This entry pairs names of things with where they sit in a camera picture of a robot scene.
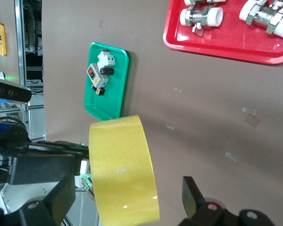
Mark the white circuit breaker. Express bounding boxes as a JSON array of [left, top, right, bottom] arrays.
[[97, 49, 116, 69]]

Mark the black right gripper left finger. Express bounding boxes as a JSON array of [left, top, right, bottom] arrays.
[[0, 175, 76, 226]]

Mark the black round buzzer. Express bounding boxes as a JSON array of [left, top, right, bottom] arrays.
[[100, 67, 115, 76]]

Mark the aluminium frame post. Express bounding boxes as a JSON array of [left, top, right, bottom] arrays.
[[14, 0, 28, 111]]

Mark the yellow packing tape roll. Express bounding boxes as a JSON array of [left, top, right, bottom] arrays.
[[88, 114, 160, 225]]

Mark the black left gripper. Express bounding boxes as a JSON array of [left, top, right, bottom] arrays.
[[0, 124, 90, 186]]

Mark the green plastic tray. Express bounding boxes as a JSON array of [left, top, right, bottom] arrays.
[[84, 41, 129, 121]]

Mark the clear tape patch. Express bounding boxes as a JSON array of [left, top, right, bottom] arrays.
[[244, 114, 261, 128]]

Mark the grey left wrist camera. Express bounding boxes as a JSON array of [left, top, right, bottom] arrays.
[[0, 76, 32, 103]]

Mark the red plastic tray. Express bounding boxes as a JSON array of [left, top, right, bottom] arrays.
[[163, 0, 283, 65]]

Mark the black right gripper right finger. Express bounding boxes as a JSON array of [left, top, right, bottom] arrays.
[[179, 176, 276, 226]]

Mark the grey on-off switch box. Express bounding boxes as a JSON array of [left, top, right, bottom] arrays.
[[86, 62, 109, 88]]

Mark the yellow plastic panel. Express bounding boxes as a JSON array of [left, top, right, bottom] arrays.
[[0, 22, 7, 56]]

